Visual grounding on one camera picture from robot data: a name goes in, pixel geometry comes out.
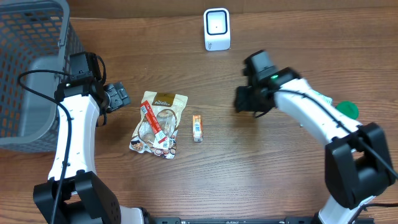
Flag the teal snack packet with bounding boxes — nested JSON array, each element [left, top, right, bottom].
[[313, 90, 333, 105]]

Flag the orange juice carton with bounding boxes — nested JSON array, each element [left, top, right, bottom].
[[193, 115, 203, 142]]

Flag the red white snack packet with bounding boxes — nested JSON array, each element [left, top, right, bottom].
[[129, 91, 188, 159]]

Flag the green lid jar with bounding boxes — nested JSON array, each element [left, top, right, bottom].
[[336, 101, 359, 119]]

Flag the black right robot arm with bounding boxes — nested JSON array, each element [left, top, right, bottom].
[[234, 50, 397, 223]]

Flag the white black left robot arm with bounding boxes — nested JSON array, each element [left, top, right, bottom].
[[33, 52, 155, 224]]

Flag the grey plastic mesh basket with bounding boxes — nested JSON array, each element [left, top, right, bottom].
[[1, 0, 84, 152]]

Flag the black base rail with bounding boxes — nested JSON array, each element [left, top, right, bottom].
[[152, 217, 376, 224]]

